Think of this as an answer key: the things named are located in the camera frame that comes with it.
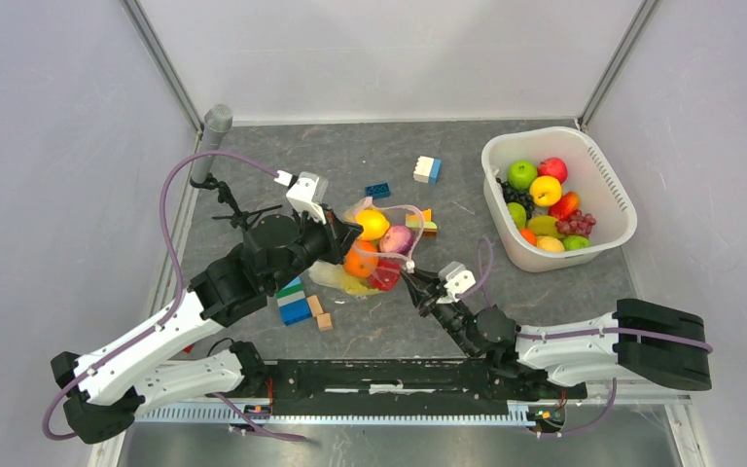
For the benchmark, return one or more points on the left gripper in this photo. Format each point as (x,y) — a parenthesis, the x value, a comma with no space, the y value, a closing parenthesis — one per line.
(339,235)

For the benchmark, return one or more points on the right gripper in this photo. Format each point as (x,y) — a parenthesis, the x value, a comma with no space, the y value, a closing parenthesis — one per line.
(425,294)

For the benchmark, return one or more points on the yellow toy cabbage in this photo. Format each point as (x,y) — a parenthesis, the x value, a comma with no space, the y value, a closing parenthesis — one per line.
(334,276)

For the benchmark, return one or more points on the red toy bell pepper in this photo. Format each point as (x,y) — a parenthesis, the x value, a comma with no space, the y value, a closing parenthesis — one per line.
(386,275)

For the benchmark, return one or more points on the clear zip top bag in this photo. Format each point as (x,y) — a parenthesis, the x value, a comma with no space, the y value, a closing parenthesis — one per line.
(380,254)

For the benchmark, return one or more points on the purple toy onion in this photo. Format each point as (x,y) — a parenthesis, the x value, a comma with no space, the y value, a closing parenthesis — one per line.
(398,239)

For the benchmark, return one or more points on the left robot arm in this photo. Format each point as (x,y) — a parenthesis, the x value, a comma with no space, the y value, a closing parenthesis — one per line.
(102,391)

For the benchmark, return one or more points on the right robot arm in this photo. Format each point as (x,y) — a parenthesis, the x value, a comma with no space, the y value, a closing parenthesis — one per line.
(660,344)

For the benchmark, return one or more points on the orange green yellow block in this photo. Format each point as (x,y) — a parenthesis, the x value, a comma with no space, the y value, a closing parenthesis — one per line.
(423,222)

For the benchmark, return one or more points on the tan small block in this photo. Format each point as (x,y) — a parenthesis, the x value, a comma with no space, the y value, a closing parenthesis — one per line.
(315,306)

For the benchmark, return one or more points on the dark blue flat block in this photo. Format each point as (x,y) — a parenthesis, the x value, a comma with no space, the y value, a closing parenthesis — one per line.
(378,191)

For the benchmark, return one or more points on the blue green grey block stack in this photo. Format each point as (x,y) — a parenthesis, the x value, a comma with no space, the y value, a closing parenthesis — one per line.
(292,303)

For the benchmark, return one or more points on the orange small block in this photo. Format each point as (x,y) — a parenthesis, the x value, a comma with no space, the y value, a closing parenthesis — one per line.
(324,322)

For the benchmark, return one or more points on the white and blue block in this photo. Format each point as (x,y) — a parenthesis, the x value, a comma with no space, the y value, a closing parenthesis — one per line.
(426,170)

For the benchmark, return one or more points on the small orange toy fruit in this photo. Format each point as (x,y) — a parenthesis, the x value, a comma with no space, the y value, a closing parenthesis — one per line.
(529,236)

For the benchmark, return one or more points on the light green toy fruit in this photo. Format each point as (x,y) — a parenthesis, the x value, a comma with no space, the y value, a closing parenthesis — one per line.
(518,214)

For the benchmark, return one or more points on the black toy grapes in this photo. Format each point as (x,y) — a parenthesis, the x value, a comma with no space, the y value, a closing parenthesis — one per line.
(511,194)

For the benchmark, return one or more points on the pale yellow toy fruit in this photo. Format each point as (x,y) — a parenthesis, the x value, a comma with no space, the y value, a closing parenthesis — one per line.
(550,244)

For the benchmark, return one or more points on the yellow green toy fruit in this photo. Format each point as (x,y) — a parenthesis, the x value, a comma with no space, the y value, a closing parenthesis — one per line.
(544,225)

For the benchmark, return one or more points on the green toy apple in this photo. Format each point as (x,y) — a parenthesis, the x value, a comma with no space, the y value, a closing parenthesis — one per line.
(521,174)

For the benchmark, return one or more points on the small green toy fruit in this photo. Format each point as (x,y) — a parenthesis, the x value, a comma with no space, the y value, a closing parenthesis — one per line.
(575,242)

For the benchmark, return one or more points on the grey microphone on tripod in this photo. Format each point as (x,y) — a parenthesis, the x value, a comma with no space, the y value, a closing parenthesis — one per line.
(217,123)

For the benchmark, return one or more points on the red orange toy mango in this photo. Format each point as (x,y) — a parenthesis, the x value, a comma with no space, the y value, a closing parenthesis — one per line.
(567,206)

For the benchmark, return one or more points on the purple toy grapes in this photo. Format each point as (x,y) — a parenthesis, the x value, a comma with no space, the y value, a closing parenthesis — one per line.
(578,224)

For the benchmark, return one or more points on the red toy apple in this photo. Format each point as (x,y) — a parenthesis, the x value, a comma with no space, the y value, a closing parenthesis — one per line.
(553,167)

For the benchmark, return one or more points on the white plastic basket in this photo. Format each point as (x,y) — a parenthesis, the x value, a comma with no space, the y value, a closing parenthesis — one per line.
(589,174)

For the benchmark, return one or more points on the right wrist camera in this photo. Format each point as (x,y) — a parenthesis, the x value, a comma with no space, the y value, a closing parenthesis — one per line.
(456,281)

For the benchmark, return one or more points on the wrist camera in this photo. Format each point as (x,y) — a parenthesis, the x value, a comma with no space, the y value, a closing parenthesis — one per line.
(305,193)
(456,281)

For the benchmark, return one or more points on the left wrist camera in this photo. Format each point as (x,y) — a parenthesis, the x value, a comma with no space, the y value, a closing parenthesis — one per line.
(305,193)

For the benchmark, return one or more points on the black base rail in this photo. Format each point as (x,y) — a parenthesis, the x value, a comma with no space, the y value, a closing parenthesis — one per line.
(396,387)

